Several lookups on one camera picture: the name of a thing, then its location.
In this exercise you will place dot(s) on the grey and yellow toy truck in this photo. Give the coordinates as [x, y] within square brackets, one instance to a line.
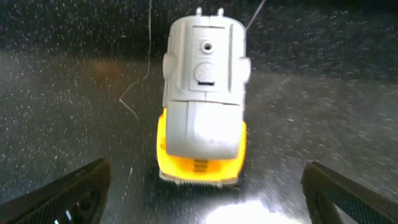
[203, 124]

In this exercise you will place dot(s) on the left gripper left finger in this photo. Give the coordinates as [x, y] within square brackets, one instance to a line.
[62, 196]

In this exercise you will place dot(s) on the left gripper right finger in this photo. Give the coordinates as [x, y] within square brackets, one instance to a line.
[348, 199]

